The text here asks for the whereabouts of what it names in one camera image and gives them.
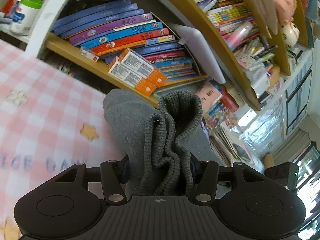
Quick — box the white plastic jar green lid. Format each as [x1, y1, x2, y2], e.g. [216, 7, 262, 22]
[10, 0, 43, 36]

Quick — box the row of colourful books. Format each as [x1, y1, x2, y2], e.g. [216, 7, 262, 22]
[51, 0, 208, 99]

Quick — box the grey sweater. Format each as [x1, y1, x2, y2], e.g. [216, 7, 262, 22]
[103, 89, 223, 196]

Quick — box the lower orange white box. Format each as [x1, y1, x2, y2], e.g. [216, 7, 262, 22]
[108, 56, 156, 96]

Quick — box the white tablet device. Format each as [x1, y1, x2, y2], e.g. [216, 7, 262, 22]
[168, 23, 226, 84]

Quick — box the white shelf post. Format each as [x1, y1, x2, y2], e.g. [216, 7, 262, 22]
[25, 0, 68, 57]

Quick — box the upper orange white box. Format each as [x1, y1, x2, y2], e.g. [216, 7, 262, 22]
[119, 48, 167, 88]

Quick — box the wooden bookshelf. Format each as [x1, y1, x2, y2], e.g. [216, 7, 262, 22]
[24, 0, 313, 112]

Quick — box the orange white box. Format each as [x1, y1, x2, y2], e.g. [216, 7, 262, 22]
[119, 48, 167, 88]
[108, 56, 156, 96]

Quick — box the small white red box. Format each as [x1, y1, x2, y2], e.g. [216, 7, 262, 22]
[80, 47, 99, 62]

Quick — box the pink checkered table mat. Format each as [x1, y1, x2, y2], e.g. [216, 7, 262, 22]
[1, 42, 123, 239]

